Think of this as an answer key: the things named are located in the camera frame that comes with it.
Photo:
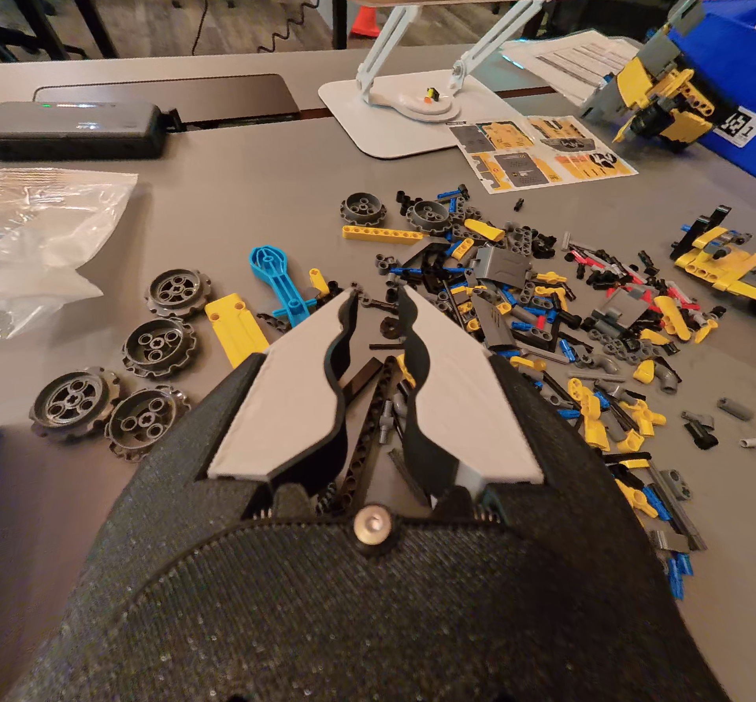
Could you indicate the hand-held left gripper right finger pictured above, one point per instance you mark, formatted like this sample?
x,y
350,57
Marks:
x,y
472,412

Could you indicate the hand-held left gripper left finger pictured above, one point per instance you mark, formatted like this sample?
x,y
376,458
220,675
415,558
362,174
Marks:
x,y
283,406

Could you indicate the long black holed beam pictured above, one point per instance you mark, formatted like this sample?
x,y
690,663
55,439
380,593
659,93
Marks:
x,y
363,436

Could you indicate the pile of small building pieces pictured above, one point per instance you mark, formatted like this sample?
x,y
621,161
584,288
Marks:
x,y
502,262

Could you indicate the small yellow wheeled toy assembly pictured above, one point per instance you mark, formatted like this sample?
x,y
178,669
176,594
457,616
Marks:
x,y
709,265

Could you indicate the long yellow panel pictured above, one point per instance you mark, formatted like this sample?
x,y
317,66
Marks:
x,y
233,327

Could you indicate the dark grey gear wheel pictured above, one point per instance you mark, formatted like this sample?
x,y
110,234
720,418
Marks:
x,y
145,421
177,291
74,404
156,347

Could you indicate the light blue brick separator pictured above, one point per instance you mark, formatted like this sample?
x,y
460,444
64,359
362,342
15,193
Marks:
x,y
266,262

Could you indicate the small grey wheel hub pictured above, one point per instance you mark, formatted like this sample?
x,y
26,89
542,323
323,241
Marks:
x,y
363,208
431,216

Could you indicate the long yellow holed beam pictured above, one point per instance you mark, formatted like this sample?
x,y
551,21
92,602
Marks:
x,y
384,232

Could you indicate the yellow and grey sticker sheet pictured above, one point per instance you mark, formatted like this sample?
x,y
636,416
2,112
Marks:
x,y
531,170

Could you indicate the grey connector tube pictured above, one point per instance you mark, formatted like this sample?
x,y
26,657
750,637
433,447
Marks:
x,y
731,406

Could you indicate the clear plastic bag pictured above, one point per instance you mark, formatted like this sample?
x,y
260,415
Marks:
x,y
53,223

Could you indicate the white book stand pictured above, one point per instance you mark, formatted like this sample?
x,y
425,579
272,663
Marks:
x,y
384,123

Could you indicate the flat black device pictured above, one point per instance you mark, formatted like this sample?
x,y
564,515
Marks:
x,y
77,135

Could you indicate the large yellow toy model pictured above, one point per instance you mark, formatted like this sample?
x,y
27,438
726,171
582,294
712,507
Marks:
x,y
685,123

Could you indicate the printed paper sheets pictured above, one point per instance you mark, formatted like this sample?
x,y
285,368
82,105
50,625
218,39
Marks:
x,y
579,58

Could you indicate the orange cone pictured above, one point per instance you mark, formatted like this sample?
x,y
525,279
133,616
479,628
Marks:
x,y
365,23

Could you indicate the large blue plastic bin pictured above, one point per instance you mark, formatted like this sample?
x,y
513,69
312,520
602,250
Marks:
x,y
729,34

